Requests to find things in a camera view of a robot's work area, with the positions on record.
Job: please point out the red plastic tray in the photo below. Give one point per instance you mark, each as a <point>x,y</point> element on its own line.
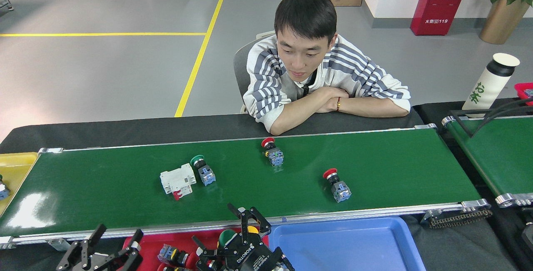
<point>150,242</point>

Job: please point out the black table cloth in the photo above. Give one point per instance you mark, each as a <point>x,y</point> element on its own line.
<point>125,133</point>

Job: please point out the white circuit breaker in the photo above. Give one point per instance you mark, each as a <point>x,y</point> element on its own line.
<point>177,179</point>

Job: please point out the potted plant in gold pot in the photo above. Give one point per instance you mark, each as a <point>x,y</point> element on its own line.
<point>501,21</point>

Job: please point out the person's right hand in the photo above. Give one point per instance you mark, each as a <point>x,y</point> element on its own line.
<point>333,93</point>

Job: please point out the red fire extinguisher cabinet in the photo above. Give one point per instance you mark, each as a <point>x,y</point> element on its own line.
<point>441,4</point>

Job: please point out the small red bin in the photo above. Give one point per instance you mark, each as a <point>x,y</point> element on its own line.
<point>520,88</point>

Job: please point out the person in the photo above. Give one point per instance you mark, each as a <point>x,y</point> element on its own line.
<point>266,83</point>

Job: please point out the long green conveyor belt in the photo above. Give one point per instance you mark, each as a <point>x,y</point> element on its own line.
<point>374,171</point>

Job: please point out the person's left forearm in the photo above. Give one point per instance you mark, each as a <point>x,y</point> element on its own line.
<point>370,108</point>

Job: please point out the person's left hand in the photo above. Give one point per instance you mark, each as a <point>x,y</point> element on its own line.
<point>328,106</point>

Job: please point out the short green conveyor belt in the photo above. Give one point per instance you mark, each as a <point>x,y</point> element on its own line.
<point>491,154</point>

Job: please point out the black metal frame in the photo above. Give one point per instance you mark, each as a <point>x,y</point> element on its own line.
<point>452,113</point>

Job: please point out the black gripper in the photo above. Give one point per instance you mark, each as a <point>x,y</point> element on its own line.
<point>254,258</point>

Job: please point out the grey office chair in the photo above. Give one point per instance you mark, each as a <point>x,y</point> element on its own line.
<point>241,71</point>

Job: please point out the grey blue switch part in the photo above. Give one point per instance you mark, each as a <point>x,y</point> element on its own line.
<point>529,93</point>

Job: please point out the yellow push button switch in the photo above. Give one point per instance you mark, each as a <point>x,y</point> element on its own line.
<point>252,229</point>

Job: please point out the black conveyor motor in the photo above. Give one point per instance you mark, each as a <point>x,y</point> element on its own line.
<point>528,237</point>

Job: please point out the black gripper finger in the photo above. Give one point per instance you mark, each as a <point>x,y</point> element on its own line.
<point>83,250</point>

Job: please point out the white bottle with black neck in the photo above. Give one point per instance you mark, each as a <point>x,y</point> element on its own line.
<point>487,85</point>

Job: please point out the blue plastic tray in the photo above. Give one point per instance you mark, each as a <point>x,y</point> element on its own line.
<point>349,246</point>

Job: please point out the yellow plastic tray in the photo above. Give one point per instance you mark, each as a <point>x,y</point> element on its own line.
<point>18,167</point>

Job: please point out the red push button switch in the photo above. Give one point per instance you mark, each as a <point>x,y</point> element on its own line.
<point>275,156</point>
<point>210,265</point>
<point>341,191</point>
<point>170,269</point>

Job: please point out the black switch with blue base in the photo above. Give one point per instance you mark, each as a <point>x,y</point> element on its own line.
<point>168,254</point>

